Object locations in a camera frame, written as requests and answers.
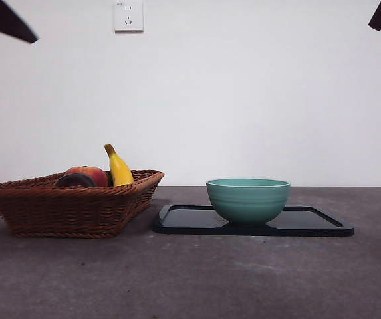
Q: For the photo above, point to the teal ribbed bowl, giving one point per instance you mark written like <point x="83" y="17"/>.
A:
<point x="248" y="202"/>

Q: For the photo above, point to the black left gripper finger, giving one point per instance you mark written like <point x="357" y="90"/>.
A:
<point x="4" y="20"/>

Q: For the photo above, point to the white wall socket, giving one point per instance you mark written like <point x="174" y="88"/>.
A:
<point x="128" y="16"/>

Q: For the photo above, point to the dark red plum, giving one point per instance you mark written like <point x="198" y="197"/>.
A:
<point x="74" y="181"/>

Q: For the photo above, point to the red yellow apple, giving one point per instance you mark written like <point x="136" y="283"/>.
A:
<point x="95" y="174"/>

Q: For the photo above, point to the brown wicker basket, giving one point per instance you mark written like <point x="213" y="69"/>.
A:
<point x="60" y="212"/>

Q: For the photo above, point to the yellow banana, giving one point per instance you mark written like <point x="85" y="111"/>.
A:
<point x="118" y="169"/>

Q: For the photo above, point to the black rectangular tray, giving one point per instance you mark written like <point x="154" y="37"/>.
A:
<point x="310" y="227"/>

